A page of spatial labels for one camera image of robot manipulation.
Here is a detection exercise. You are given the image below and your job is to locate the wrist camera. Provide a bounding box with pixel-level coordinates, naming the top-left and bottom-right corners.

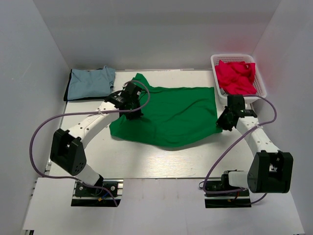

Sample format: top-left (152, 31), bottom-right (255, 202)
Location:
top-left (123, 82), bottom-right (142, 97)
top-left (227, 94), bottom-right (246, 112)

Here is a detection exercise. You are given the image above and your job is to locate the light blue folded t shirt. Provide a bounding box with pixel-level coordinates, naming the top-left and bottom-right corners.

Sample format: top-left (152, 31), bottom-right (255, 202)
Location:
top-left (64, 66), bottom-right (115, 101)

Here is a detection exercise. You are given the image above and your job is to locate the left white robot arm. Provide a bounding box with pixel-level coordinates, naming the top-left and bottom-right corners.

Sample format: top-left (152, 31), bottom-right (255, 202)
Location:
top-left (50, 90), bottom-right (143, 195)

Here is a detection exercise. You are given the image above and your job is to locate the red t shirt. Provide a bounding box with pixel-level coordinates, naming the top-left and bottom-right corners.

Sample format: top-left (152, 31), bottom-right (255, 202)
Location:
top-left (215, 60), bottom-right (257, 95)

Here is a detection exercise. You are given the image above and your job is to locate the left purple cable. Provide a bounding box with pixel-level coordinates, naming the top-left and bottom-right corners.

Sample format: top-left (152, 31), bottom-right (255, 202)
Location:
top-left (29, 81), bottom-right (151, 206)

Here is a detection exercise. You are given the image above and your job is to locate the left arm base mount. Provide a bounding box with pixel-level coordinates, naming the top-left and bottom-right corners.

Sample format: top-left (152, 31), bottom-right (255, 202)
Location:
top-left (71, 179), bottom-right (124, 208)

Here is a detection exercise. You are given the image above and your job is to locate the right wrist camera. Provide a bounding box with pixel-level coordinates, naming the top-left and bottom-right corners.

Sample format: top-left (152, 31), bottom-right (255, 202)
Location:
top-left (227, 94), bottom-right (246, 112)

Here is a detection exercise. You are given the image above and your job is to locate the green t shirt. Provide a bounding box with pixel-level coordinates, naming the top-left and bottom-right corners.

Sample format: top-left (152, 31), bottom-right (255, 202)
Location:
top-left (110, 73), bottom-right (222, 148)

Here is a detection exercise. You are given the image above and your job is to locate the white plastic basket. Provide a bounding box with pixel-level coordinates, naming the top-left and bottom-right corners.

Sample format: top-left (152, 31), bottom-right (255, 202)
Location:
top-left (211, 54), bottom-right (267, 105)

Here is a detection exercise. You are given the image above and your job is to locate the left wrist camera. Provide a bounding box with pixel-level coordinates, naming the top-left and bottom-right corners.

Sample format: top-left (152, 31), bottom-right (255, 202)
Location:
top-left (123, 82), bottom-right (142, 97)

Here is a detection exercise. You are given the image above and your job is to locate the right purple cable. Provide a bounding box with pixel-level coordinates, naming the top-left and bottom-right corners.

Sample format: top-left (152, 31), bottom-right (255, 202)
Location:
top-left (202, 94), bottom-right (278, 205)

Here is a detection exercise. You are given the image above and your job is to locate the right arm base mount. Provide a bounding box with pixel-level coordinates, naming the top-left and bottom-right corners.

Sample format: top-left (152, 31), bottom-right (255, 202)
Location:
top-left (199, 170), bottom-right (251, 209)

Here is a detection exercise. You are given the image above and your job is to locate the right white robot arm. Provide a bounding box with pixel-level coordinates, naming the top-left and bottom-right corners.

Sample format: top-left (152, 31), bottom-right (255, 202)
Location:
top-left (217, 106), bottom-right (293, 195)

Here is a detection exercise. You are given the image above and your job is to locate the purple cable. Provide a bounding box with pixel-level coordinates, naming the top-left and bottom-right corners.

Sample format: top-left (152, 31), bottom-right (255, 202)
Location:
top-left (29, 81), bottom-right (151, 206)
top-left (202, 94), bottom-right (278, 205)

